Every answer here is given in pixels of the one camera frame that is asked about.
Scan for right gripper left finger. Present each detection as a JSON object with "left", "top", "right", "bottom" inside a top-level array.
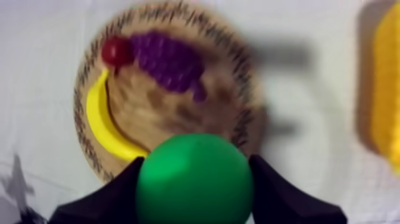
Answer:
[{"left": 48, "top": 156, "right": 145, "bottom": 224}]

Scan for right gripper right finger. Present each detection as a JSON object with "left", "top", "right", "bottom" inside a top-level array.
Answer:
[{"left": 248, "top": 154, "right": 348, "bottom": 224}]

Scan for green toy pear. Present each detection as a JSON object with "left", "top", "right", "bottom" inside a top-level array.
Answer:
[{"left": 135, "top": 133, "right": 254, "bottom": 224}]

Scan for round wooden board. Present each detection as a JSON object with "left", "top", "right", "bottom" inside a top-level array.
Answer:
[{"left": 73, "top": 1, "right": 267, "bottom": 183}]

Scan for yellow plastic basket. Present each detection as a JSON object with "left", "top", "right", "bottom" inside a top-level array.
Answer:
[{"left": 370, "top": 1, "right": 400, "bottom": 175}]

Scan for yellow toy banana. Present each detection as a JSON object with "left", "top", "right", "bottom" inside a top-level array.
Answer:
[{"left": 86, "top": 68, "right": 149, "bottom": 163}]

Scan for small red fruit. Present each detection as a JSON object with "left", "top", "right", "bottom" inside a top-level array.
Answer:
[{"left": 101, "top": 36, "right": 135, "bottom": 76}]

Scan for purple toy grapes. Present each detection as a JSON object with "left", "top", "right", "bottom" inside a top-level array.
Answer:
[{"left": 129, "top": 30, "right": 208, "bottom": 103}]

